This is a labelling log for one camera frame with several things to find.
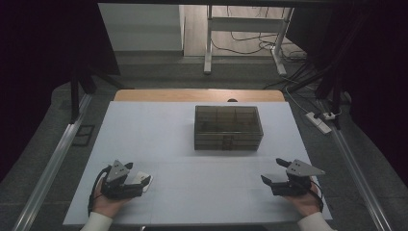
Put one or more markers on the white desk frame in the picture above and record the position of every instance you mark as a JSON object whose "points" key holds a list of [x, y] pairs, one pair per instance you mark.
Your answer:
{"points": [[243, 25]]}

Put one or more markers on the aluminium floor rail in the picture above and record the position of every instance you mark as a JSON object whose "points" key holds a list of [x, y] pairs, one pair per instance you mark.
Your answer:
{"points": [[54, 160], [356, 166]]}

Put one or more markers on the white plug adapter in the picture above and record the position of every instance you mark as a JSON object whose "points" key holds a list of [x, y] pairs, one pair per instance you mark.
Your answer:
{"points": [[329, 115]]}

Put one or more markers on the person's right hand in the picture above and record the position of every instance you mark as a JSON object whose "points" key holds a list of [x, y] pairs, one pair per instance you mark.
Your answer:
{"points": [[304, 203]]}

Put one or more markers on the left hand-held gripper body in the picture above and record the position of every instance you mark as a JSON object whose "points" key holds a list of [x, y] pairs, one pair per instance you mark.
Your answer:
{"points": [[117, 171]]}

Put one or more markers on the small white packet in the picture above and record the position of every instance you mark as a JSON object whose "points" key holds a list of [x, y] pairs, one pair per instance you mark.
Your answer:
{"points": [[139, 177]]}

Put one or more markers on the dark curtain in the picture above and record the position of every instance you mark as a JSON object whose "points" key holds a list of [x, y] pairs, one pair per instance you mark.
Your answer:
{"points": [[375, 70], [41, 70]]}

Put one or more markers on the white table cover board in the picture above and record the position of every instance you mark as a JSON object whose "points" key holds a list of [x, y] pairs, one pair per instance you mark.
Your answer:
{"points": [[179, 166]]}

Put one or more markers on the black metal stand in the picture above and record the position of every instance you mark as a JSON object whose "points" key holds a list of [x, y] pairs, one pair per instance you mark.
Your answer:
{"points": [[333, 93], [75, 96]]}

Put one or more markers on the wooden table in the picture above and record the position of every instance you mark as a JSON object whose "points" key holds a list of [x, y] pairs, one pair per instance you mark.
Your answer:
{"points": [[179, 95]]}

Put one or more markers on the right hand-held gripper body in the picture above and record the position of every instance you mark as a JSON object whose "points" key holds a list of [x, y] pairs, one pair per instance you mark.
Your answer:
{"points": [[300, 179]]}

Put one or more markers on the smoky transparent storage box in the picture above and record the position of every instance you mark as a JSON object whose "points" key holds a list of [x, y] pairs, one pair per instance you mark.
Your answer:
{"points": [[227, 128]]}

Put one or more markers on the white power strip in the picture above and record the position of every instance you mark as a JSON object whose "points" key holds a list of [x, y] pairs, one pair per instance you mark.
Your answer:
{"points": [[318, 123]]}

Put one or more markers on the person's left hand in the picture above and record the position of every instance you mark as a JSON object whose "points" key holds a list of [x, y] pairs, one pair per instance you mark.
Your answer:
{"points": [[109, 205]]}

